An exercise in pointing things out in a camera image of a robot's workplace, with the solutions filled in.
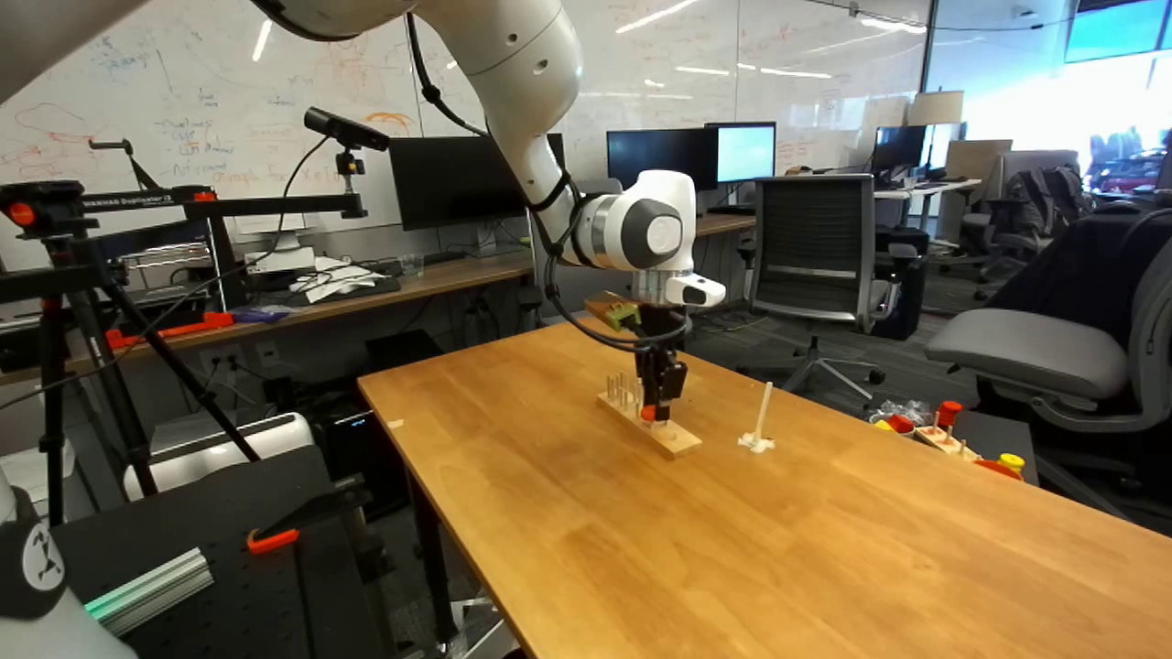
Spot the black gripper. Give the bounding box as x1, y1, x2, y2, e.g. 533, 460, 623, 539
630, 304, 695, 430

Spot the wooden block base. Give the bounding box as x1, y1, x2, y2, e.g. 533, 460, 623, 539
593, 374, 708, 460

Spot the tall clear peg stand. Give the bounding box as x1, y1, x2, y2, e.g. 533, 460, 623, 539
736, 377, 781, 459

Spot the black mesh office chair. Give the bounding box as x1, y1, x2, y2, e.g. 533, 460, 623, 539
745, 172, 900, 399

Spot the black monitor with dark screen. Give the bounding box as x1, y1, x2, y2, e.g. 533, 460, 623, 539
605, 123, 717, 194

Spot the monitor with lit screen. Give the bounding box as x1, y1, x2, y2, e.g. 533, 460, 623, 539
710, 118, 781, 189

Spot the long wooden desk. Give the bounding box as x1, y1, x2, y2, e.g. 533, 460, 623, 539
67, 212, 762, 377

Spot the red and yellow toy pile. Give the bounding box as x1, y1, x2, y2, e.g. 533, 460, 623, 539
867, 394, 1028, 485

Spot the black table leg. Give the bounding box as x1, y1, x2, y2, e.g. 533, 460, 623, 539
403, 471, 463, 652

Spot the large dark monitor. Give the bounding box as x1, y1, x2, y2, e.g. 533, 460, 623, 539
388, 127, 569, 233

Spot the distant white desk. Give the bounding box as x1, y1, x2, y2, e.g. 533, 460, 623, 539
872, 176, 985, 249

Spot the small distant monitor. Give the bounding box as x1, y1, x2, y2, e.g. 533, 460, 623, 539
867, 123, 933, 176

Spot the white papers pile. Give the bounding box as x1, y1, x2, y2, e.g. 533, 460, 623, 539
244, 244, 391, 308

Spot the grey chair with black jacket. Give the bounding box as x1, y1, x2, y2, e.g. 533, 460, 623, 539
924, 209, 1172, 518

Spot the distant dark office chair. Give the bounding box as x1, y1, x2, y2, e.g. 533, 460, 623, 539
983, 166, 1093, 264

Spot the black cart top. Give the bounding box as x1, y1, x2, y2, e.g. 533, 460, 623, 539
50, 443, 394, 659

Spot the orange bar clamp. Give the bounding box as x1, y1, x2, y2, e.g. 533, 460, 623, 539
99, 312, 237, 360

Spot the aluminium extrusion bar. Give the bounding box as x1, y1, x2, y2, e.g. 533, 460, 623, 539
81, 544, 215, 641

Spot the black tripod with orange knobs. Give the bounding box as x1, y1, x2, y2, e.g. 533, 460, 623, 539
0, 176, 264, 531

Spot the black clamp with orange handle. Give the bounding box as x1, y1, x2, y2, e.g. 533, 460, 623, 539
243, 471, 374, 560

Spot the black camera on boom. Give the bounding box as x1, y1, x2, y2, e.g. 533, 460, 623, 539
300, 104, 394, 183

